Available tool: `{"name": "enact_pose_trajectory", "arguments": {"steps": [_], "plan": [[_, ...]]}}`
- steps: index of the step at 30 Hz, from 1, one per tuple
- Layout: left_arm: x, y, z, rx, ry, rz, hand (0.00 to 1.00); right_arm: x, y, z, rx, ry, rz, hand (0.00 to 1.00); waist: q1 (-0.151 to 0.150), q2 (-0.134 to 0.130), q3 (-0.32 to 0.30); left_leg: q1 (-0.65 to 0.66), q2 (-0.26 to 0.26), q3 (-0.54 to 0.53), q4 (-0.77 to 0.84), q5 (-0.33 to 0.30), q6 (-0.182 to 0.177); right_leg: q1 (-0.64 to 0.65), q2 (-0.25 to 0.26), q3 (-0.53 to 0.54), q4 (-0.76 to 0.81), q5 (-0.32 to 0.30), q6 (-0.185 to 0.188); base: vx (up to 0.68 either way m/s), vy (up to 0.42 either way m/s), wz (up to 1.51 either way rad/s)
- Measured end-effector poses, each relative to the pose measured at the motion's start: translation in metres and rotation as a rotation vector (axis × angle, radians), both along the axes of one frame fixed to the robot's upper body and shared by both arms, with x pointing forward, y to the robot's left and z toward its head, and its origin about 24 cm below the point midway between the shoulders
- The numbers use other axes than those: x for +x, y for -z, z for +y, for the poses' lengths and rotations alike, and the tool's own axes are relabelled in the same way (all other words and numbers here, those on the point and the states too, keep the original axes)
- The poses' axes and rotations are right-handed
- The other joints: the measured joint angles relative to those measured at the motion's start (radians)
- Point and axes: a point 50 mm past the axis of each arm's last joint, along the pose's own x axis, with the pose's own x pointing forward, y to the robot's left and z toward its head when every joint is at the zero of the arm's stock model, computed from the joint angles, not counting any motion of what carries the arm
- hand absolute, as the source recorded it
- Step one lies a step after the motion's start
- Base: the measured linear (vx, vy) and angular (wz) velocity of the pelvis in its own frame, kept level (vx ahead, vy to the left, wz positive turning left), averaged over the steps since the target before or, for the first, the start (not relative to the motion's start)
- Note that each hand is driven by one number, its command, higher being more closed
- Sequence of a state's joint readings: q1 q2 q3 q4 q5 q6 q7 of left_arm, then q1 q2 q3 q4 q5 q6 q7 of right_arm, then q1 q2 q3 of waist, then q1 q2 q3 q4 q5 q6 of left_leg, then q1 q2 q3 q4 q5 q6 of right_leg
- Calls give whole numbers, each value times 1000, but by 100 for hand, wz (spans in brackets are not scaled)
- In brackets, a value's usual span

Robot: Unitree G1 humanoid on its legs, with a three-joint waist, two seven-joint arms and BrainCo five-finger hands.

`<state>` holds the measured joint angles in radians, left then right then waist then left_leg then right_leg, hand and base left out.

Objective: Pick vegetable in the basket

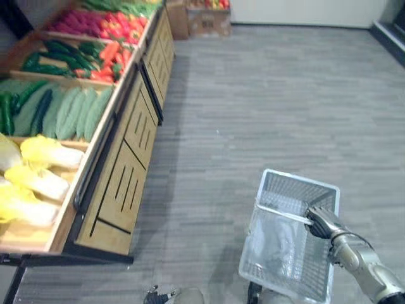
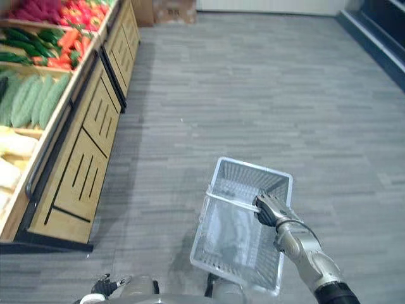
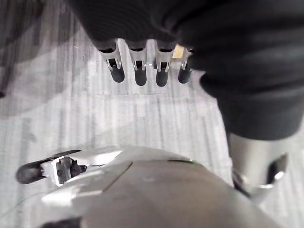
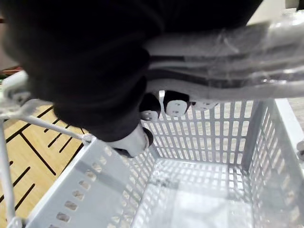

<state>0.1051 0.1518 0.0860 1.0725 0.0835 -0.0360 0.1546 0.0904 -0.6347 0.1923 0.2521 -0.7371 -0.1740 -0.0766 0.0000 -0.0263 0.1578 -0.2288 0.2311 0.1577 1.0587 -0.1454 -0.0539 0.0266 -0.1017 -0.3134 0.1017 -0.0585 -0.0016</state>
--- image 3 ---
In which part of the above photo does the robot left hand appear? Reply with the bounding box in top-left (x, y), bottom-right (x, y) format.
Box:
top-left (68, 0), bottom-right (304, 208)

